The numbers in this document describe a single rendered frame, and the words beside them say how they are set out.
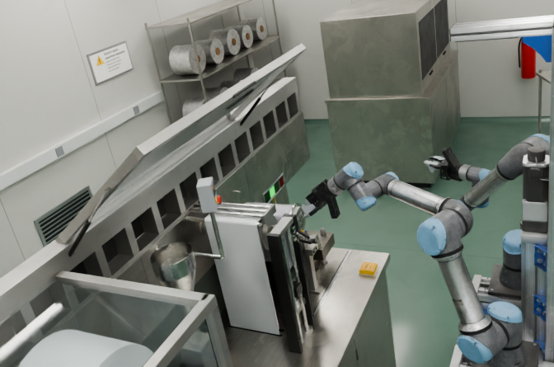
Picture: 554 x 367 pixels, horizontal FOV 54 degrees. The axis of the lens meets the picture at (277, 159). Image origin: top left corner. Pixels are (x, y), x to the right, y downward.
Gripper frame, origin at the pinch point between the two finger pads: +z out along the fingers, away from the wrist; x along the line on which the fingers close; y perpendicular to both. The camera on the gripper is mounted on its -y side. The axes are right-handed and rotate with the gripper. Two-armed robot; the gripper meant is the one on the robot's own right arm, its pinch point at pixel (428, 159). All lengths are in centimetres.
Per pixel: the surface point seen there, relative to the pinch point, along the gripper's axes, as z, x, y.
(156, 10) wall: 367, 48, -63
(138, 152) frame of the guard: -40, -148, -95
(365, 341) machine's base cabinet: -21, -84, 44
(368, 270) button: -10, -63, 23
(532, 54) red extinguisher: 136, 330, 88
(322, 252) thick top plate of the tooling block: 7, -73, 12
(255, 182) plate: 45, -75, -17
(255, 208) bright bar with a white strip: 0, -103, -34
